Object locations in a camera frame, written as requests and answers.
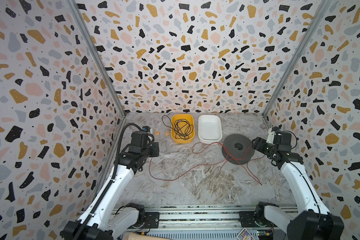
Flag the black cable spool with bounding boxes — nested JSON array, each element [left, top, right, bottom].
[[222, 134, 255, 165]]

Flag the red cable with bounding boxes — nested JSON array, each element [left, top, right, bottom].
[[148, 141, 266, 186]]

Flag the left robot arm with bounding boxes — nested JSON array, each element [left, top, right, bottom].
[[60, 123, 160, 240]]

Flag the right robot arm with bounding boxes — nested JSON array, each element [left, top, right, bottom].
[[252, 127, 344, 240]]

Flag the yellow plastic bin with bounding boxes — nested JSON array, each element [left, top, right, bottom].
[[171, 114, 195, 144]]

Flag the white plastic bin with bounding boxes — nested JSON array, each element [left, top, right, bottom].
[[198, 115, 223, 144]]

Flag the beige cylinder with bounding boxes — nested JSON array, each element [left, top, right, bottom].
[[122, 232, 170, 240]]

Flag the colourful sticker card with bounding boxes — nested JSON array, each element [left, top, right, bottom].
[[237, 228, 255, 240]]

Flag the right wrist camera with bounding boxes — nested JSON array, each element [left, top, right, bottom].
[[267, 128, 275, 144]]

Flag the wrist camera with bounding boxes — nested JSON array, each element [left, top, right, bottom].
[[142, 126, 152, 133], [267, 128, 275, 144]]

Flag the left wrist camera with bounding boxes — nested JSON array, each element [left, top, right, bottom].
[[142, 126, 152, 133]]

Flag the black cable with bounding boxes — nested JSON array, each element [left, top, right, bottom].
[[161, 114, 195, 141]]

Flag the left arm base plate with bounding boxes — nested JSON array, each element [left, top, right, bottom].
[[128, 212, 160, 231]]

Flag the aluminium mounting rail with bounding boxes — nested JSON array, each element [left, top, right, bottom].
[[70, 205, 326, 233]]

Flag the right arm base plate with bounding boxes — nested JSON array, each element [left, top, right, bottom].
[[239, 211, 277, 228]]

